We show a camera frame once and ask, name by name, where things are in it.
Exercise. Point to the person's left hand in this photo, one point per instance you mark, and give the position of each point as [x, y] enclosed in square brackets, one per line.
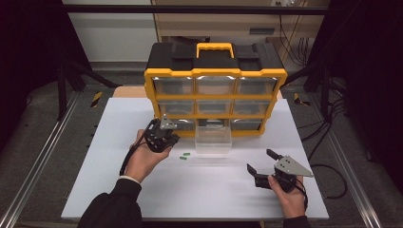
[142, 161]

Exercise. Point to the single clear plastic drawer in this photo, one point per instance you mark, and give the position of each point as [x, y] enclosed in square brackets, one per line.
[213, 142]

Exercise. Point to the brown wooden board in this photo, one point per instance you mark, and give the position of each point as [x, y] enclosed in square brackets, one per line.
[130, 92]

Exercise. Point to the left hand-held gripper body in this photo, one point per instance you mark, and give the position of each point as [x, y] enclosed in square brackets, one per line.
[167, 123]

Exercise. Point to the set of clear drawers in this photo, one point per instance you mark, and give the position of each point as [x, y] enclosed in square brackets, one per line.
[173, 86]

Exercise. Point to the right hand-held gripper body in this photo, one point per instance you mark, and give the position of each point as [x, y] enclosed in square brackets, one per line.
[290, 166]

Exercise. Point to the person's right hand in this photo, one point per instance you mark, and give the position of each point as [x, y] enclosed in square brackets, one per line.
[293, 202]

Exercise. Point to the yellow black hazard tape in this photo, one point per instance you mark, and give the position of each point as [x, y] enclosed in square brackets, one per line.
[299, 99]
[96, 99]

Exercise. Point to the aluminium floor rail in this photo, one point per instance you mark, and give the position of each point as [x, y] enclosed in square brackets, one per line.
[351, 177]
[38, 158]

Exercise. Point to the black overhead frame bar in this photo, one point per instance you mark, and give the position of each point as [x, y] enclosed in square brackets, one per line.
[190, 9]

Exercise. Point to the small green plastic piece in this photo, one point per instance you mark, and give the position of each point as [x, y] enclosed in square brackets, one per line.
[186, 154]
[183, 157]

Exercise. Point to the light wooden cabinet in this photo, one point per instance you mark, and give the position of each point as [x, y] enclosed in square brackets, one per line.
[215, 23]

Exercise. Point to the yellow black organizer cabinet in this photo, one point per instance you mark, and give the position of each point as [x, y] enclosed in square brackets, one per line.
[215, 58]

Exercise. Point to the black metal stand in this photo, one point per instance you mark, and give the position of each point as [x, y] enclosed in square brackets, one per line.
[323, 91]
[61, 91]

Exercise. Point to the black curtain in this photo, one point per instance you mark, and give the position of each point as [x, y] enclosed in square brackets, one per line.
[374, 63]
[28, 47]

